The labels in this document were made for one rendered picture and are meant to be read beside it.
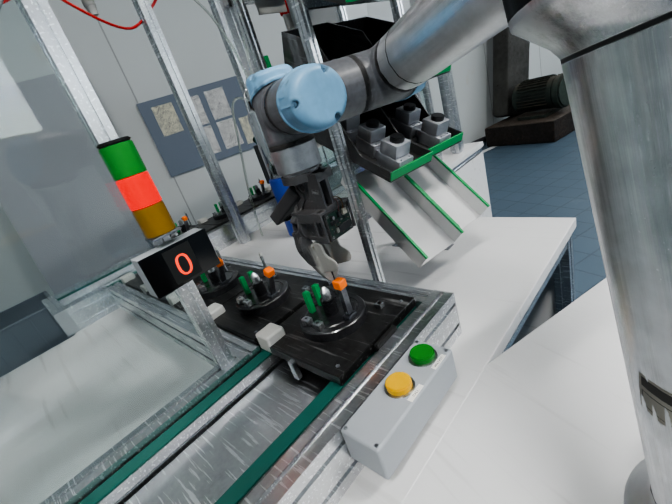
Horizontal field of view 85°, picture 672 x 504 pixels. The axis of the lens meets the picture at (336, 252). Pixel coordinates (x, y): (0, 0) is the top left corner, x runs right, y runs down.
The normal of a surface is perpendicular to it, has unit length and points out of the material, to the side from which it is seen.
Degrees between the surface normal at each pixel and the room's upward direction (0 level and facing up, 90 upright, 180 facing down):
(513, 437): 0
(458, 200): 45
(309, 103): 90
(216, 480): 0
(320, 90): 90
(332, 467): 90
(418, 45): 110
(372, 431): 0
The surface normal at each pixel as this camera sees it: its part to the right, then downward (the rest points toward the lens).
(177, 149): 0.44, 0.23
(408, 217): 0.21, -0.51
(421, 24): -0.88, 0.34
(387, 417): -0.29, -0.88
